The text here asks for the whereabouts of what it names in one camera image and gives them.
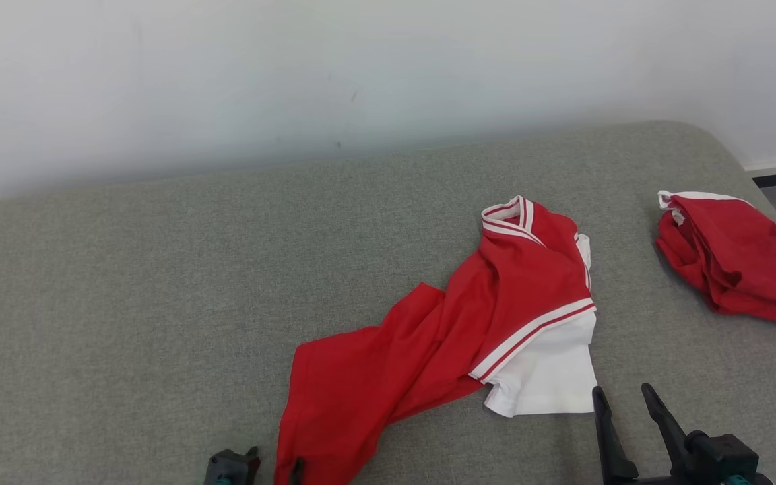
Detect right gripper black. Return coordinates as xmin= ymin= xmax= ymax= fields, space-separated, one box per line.
xmin=591 ymin=382 xmax=725 ymax=485

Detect red shorts with white stripes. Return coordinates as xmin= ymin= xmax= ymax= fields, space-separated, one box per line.
xmin=655 ymin=190 xmax=776 ymax=326

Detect red and white jersey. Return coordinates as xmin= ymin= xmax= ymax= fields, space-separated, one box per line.
xmin=273 ymin=195 xmax=599 ymax=485

